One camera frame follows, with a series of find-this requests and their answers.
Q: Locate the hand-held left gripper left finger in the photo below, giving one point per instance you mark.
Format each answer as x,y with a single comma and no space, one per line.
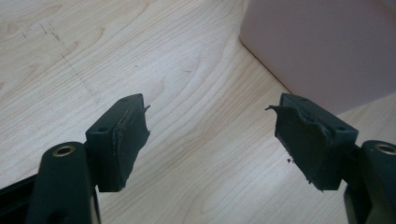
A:
115,149

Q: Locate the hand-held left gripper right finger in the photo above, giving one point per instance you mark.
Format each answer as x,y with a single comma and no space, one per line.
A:
314,146

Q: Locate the pink plastic box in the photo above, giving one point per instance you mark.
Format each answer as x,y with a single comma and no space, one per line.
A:
320,49

